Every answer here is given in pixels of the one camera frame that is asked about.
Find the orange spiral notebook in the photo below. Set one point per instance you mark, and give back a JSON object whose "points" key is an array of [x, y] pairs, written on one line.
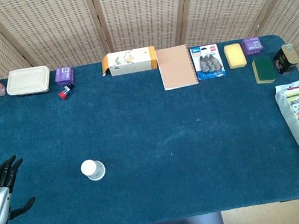
{"points": [[177, 66]]}

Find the bamboo folding screen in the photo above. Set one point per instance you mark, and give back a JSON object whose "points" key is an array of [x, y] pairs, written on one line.
{"points": [[134, 10]]}

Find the green yellow scouring sponge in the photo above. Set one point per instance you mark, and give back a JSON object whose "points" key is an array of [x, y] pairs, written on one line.
{"points": [[264, 70]]}

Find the white orange tissue box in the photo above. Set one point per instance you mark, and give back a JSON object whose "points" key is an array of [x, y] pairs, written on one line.
{"points": [[129, 61]]}

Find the blue felt table cover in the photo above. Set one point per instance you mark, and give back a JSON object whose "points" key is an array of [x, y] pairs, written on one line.
{"points": [[153, 131]]}

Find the purple box grey label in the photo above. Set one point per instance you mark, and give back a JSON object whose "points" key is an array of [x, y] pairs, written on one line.
{"points": [[253, 45]]}

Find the correction tape blister pack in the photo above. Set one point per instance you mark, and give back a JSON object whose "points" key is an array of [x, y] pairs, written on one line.
{"points": [[208, 62]]}

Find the purple box with barcode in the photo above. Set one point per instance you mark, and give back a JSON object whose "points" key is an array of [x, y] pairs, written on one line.
{"points": [[64, 75]]}

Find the red black stamp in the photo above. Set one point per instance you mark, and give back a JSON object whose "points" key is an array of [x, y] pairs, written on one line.
{"points": [[66, 92]]}

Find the beige lidded food container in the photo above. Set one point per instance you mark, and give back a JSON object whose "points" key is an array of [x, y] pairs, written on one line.
{"points": [[28, 80]]}

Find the black tin gold lid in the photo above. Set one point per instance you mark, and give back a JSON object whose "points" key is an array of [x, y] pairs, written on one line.
{"points": [[285, 60]]}

